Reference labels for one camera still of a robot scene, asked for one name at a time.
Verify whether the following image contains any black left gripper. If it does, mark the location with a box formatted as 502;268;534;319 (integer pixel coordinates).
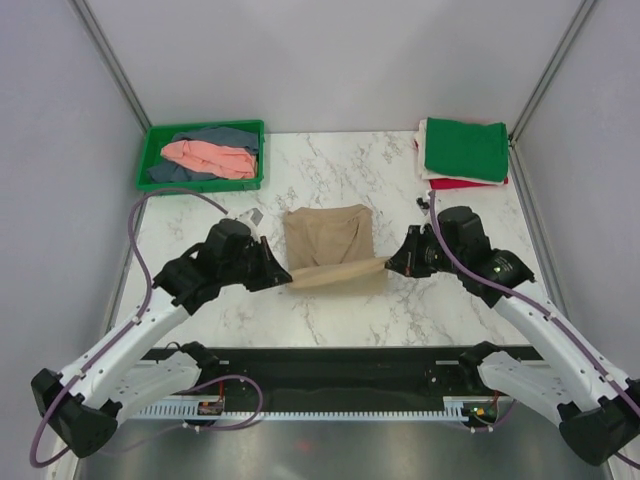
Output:
220;236;291;292

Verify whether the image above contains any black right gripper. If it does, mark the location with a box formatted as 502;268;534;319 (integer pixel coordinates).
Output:
386;225;464;278

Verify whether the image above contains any beige t shirt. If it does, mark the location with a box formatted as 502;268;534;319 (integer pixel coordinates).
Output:
283;204;388;296

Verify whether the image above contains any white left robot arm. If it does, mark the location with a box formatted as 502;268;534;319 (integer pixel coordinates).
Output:
31;215;292;458

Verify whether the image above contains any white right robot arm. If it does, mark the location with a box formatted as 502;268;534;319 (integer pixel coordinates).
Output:
385;206;639;466

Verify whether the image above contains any folded red t shirt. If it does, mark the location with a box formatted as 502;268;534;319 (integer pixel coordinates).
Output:
413;137;509;190

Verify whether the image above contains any salmon pink t shirt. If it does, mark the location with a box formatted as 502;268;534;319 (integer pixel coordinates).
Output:
160;140;257;180

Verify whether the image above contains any blue grey t shirt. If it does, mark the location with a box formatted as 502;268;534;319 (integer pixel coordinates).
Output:
146;127;259;184

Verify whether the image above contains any folded green t shirt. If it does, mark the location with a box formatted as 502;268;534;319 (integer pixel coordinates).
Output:
423;116;510;182

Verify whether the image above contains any folded cream t shirt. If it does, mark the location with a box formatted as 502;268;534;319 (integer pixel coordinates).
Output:
415;117;509;182

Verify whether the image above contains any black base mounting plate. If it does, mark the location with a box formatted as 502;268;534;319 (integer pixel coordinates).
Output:
144;343;546;414

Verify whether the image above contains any green plastic bin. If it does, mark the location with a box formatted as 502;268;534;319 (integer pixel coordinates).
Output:
136;120;265;193

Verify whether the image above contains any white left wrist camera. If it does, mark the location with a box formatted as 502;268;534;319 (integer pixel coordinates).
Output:
226;207;264;239

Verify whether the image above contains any aluminium front frame rail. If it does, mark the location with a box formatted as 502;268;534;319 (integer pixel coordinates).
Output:
69;357;616;399

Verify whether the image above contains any white slotted cable duct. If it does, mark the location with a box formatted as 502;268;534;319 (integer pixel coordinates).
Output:
134;394;492;421

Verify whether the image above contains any left aluminium frame post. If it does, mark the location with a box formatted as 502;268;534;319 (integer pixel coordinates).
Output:
68;0;152;132

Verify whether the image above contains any aluminium frame post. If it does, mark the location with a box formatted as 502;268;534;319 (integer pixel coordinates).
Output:
68;0;152;132
509;0;599;145

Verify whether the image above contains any right aluminium frame post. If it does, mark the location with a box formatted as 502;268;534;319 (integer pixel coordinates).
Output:
509;0;599;145

